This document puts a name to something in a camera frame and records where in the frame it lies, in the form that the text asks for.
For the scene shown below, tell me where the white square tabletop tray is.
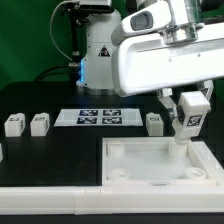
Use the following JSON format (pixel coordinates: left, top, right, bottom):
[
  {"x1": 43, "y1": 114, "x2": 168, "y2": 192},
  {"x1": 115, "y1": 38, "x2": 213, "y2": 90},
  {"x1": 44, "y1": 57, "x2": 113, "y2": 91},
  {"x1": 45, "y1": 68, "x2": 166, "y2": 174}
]
[{"x1": 102, "y1": 137, "x2": 221, "y2": 186}]

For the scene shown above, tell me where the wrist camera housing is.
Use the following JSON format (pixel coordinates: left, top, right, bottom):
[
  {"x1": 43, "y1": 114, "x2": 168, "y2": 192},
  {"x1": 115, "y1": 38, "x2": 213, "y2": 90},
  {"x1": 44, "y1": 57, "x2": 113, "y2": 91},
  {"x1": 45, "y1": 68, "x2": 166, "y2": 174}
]
[{"x1": 111, "y1": 0, "x2": 172, "y2": 46}]

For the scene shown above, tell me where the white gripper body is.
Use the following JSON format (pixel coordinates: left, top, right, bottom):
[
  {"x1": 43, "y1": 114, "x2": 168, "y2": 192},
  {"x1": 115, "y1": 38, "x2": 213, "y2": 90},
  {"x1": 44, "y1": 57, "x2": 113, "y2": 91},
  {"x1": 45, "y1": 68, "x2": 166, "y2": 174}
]
[{"x1": 111, "y1": 23, "x2": 224, "y2": 97}]

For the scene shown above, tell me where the black cable bundle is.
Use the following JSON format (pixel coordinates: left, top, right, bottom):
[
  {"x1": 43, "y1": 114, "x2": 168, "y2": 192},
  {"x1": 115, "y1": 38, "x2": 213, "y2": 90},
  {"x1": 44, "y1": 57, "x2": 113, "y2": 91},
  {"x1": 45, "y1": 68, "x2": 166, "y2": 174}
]
[{"x1": 34, "y1": 65, "x2": 81, "y2": 82}]

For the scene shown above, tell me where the white marker tag sheet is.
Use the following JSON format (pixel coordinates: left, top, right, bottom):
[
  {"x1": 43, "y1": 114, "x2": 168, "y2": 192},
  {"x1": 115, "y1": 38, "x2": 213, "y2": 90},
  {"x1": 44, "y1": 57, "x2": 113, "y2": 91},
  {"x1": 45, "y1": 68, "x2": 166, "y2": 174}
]
[{"x1": 54, "y1": 108, "x2": 143, "y2": 127}]

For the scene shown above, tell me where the white L-shaped obstacle fence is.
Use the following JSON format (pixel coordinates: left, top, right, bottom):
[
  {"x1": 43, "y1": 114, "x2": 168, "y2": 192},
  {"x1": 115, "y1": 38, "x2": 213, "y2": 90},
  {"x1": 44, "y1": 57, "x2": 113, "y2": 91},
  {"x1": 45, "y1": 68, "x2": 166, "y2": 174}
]
[{"x1": 0, "y1": 141, "x2": 224, "y2": 216}]

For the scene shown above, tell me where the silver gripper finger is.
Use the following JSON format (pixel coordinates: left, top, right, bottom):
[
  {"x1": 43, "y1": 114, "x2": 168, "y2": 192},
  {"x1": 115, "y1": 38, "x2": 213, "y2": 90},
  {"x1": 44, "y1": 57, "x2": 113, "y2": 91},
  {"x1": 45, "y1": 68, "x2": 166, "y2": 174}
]
[
  {"x1": 197, "y1": 80, "x2": 214, "y2": 100},
  {"x1": 157, "y1": 88, "x2": 181, "y2": 126}
]

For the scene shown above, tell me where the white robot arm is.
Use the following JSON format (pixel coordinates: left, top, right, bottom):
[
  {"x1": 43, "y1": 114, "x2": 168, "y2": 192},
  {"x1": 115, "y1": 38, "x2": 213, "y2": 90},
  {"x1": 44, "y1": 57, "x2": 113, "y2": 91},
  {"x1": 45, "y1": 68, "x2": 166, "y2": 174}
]
[{"x1": 71, "y1": 0, "x2": 224, "y2": 97}]

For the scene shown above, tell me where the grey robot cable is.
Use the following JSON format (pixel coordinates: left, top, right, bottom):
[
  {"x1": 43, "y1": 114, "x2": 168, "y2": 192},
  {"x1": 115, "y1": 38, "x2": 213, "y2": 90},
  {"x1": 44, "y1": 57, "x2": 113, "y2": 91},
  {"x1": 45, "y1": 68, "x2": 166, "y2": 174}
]
[{"x1": 49, "y1": 0, "x2": 77, "y2": 63}]

